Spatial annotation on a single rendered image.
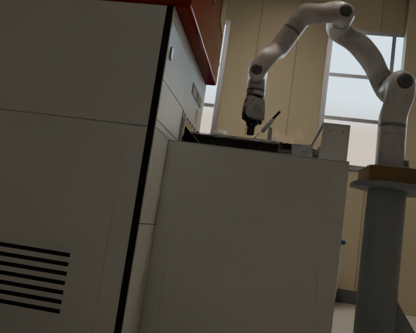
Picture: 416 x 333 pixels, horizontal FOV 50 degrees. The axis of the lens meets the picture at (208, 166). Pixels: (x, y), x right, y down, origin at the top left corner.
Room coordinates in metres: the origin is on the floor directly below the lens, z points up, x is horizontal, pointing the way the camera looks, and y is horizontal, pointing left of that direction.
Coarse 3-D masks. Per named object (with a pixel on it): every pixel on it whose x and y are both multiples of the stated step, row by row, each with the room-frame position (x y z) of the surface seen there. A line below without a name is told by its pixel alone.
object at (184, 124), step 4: (184, 120) 1.74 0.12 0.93; (184, 124) 1.75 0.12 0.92; (188, 124) 1.82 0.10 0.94; (180, 128) 1.74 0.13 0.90; (184, 128) 1.76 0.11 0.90; (188, 128) 1.84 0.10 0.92; (180, 132) 1.74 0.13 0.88; (188, 132) 1.90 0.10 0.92; (180, 136) 1.74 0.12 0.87; (180, 140) 1.74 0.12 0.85; (184, 140) 1.78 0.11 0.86; (196, 140) 2.06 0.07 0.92
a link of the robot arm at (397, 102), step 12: (396, 72) 1.83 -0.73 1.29; (408, 72) 1.82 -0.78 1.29; (384, 84) 1.89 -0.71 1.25; (396, 84) 1.82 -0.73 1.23; (408, 84) 1.81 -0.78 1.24; (384, 96) 1.94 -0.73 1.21; (396, 96) 1.84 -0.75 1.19; (408, 96) 1.84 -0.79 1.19; (384, 108) 1.90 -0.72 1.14; (396, 108) 1.87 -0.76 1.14; (408, 108) 1.88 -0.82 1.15; (384, 120) 1.91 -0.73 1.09; (396, 120) 1.88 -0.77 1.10
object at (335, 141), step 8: (328, 128) 1.56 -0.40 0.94; (336, 128) 1.56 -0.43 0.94; (344, 128) 1.55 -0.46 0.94; (328, 136) 1.56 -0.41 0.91; (336, 136) 1.55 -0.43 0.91; (344, 136) 1.55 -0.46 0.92; (328, 144) 1.56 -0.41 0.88; (336, 144) 1.55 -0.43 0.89; (344, 144) 1.55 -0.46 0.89; (320, 152) 1.56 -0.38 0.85; (328, 152) 1.56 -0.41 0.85; (336, 152) 1.55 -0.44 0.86; (344, 152) 1.55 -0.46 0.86; (344, 160) 1.55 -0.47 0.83
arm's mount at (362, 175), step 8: (368, 168) 1.88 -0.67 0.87; (376, 168) 1.85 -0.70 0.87; (384, 168) 1.85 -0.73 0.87; (392, 168) 1.84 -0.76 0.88; (400, 168) 1.84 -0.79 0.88; (408, 168) 1.83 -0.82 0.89; (360, 176) 2.06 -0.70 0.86; (368, 176) 1.86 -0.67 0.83; (376, 176) 1.85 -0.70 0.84; (384, 176) 1.85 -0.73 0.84; (392, 176) 1.84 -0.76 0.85; (400, 176) 1.84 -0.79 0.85; (408, 176) 1.83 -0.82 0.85
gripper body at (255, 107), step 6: (246, 96) 1.95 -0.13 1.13; (252, 96) 1.93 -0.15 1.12; (258, 96) 1.94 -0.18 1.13; (246, 102) 1.94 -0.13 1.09; (252, 102) 1.93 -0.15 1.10; (258, 102) 1.95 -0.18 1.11; (264, 102) 1.97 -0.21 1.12; (246, 108) 1.93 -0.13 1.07; (252, 108) 1.94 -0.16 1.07; (258, 108) 1.95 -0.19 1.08; (264, 108) 1.98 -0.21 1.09; (246, 114) 1.93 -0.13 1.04; (252, 114) 1.94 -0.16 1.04; (258, 114) 1.96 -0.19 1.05; (264, 114) 1.98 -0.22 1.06
